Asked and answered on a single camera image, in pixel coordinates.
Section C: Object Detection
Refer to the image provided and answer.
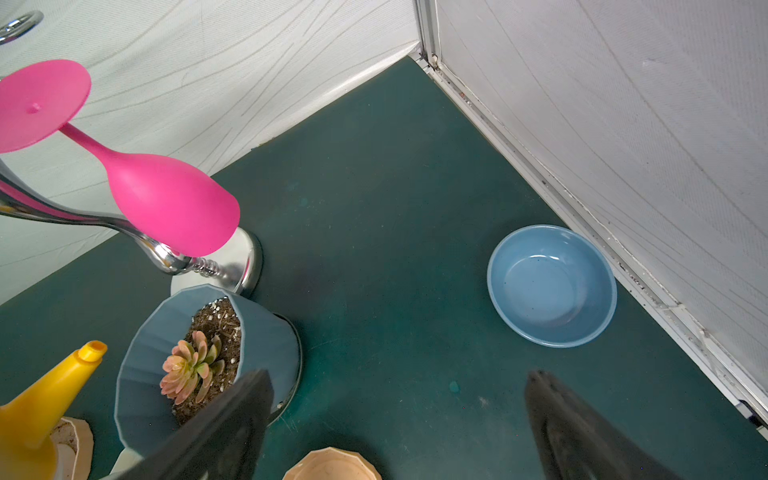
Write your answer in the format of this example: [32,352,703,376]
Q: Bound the small white pot succulent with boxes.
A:
[50,417,94,480]

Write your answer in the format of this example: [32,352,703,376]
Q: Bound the yellow watering can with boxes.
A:
[1,340,108,479]

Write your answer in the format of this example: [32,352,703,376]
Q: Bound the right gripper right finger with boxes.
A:
[524,370,679,479]

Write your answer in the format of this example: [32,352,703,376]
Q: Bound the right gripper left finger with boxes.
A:
[108,370,274,479]

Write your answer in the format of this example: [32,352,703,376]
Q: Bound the blue bowl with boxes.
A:
[486,225,618,348]

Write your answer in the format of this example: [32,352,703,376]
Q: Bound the silver glass hanger stand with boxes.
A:
[1,164,264,297]

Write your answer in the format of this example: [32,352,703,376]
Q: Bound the blue-grey pot pink succulent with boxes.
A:
[114,284,303,457]

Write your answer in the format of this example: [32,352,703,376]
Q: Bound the pink wine glass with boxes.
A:
[1,60,240,257]

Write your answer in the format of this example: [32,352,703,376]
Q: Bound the small metal hook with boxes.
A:
[0,10,45,45]

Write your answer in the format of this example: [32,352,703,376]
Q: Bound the green table mat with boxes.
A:
[0,56,768,480]

